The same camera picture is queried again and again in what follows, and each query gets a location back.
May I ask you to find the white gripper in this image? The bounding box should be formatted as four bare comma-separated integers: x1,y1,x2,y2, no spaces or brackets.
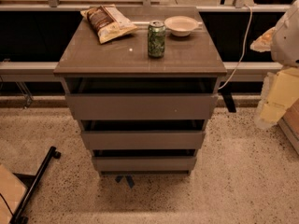
250,27,299,129

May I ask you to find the grey drawer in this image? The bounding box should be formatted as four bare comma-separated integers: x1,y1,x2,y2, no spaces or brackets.
81,131,206,150
65,94,218,120
92,156,197,172

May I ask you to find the cardboard box right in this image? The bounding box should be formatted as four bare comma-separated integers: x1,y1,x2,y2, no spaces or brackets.
278,99,299,155

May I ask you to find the wooden board left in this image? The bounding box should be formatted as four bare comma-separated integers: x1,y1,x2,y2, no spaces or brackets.
0,164,27,224

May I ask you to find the white cable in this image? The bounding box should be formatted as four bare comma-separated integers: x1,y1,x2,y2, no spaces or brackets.
218,4,254,91

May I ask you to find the grey top drawer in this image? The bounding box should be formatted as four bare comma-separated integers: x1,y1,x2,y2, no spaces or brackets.
65,94,218,120

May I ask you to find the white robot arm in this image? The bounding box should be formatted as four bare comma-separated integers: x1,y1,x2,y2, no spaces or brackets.
250,0,299,129

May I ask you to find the metal window rail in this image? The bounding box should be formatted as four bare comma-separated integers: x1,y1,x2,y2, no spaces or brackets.
0,62,282,82

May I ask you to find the grey middle drawer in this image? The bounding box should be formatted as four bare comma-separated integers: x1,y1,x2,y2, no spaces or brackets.
81,131,206,150

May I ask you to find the white bowl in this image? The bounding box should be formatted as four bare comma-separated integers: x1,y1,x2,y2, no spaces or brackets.
164,16,198,37

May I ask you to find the grey drawer cabinet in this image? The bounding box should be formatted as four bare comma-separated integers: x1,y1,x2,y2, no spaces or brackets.
54,7,226,175

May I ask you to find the green soda can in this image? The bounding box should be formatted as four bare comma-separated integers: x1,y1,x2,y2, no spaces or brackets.
148,21,166,58

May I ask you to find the black stand leg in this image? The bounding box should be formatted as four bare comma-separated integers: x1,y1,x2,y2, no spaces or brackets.
9,147,61,224

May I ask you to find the grey bottom drawer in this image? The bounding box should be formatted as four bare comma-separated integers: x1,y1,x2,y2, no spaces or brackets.
92,156,197,172

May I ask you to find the brown chip bag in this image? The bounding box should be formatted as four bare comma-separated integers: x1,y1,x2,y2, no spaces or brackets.
80,5,137,44

